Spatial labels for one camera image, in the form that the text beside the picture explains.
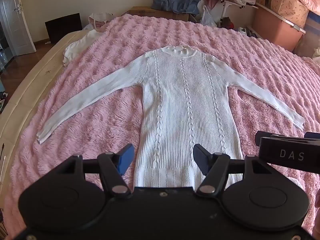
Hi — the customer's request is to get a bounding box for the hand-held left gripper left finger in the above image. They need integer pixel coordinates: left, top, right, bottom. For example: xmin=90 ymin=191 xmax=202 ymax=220
xmin=57 ymin=143 xmax=135 ymax=199

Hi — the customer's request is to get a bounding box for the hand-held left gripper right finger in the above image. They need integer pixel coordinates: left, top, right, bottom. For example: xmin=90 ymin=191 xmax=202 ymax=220
xmin=193 ymin=144 xmax=273 ymax=196

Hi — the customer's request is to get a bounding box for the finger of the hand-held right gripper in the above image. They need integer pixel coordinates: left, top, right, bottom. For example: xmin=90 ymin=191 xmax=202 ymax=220
xmin=255 ymin=131 xmax=273 ymax=143

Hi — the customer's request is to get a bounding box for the white cable knit sweater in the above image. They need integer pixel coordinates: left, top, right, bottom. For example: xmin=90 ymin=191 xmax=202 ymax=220
xmin=36 ymin=45 xmax=305 ymax=188

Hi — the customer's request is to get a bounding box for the pink fluffy blanket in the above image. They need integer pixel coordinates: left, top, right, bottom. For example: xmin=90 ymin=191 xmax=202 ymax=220
xmin=4 ymin=14 xmax=320 ymax=233

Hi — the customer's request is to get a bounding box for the white power strip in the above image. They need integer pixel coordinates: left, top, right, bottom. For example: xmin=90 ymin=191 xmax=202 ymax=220
xmin=237 ymin=26 xmax=263 ymax=39

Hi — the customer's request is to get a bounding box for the pink plastic storage box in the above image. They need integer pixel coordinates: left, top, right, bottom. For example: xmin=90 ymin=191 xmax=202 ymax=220
xmin=254 ymin=5 xmax=304 ymax=53

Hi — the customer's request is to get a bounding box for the blue translucent bin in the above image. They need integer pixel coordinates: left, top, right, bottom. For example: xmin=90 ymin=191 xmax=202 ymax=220
xmin=294 ymin=12 xmax=320 ymax=58

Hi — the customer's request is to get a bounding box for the dark red plush item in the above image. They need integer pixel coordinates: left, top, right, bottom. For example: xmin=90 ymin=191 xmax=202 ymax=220
xmin=221 ymin=17 xmax=235 ymax=30

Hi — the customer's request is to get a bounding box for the white crumpled garment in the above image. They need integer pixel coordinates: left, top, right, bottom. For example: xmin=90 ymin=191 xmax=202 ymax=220
xmin=62 ymin=29 xmax=106 ymax=67

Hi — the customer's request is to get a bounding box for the white metal rack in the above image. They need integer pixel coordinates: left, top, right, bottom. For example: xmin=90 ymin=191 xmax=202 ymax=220
xmin=220 ymin=0 xmax=306 ymax=34

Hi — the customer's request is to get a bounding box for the beige bed mattress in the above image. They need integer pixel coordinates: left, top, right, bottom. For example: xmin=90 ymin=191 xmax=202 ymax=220
xmin=0 ymin=30 xmax=88 ymax=230

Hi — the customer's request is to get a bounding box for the white plastic bag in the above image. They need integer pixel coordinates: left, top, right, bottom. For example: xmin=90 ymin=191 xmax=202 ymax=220
xmin=199 ymin=4 xmax=218 ymax=27

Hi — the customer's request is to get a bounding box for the floral quilted storage bag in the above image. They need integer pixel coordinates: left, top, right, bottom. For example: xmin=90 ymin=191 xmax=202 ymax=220
xmin=259 ymin=0 xmax=310 ymax=28

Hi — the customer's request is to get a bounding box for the white red printed paper bag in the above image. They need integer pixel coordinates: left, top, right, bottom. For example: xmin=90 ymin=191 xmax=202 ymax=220
xmin=88 ymin=12 xmax=113 ymax=31

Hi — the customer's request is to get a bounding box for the black flat board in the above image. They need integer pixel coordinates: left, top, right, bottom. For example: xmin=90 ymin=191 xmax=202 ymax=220
xmin=45 ymin=13 xmax=83 ymax=44

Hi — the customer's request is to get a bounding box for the brown cardboard box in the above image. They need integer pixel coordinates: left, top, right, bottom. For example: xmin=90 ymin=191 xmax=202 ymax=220
xmin=121 ymin=6 xmax=199 ymax=23

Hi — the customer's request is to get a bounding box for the white door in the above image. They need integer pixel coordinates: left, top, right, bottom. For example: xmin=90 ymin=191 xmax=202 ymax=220
xmin=0 ymin=0 xmax=36 ymax=56

